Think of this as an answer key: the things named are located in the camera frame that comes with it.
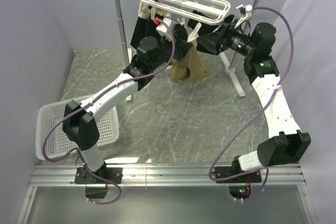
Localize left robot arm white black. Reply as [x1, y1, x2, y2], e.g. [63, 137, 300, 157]
[62, 35, 193, 183]

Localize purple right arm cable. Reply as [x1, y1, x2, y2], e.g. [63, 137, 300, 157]
[208, 6, 293, 201]

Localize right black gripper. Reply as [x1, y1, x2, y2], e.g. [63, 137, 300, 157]
[196, 19, 256, 58]

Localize white clip hanger frame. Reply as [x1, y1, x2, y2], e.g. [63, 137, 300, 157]
[138, 0, 231, 37]

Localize white plastic laundry basket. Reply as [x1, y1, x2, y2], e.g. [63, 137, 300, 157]
[35, 95, 119, 163]

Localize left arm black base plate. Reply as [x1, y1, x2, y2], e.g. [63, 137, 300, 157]
[74, 167, 122, 184]

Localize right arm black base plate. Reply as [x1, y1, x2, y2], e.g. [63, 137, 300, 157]
[210, 166, 261, 184]

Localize black hanging garments left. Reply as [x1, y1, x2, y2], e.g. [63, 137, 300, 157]
[130, 4, 188, 49]

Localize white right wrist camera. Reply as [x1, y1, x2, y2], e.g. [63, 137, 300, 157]
[235, 4, 253, 28]

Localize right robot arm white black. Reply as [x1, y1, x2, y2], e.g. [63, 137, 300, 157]
[197, 23, 311, 182]

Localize aluminium mounting rail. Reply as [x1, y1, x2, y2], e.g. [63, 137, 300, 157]
[28, 163, 306, 187]

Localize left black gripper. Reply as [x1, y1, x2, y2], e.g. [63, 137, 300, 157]
[150, 33, 194, 71]

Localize tan underwear with cream waistband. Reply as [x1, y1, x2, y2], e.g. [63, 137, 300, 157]
[171, 45, 212, 83]

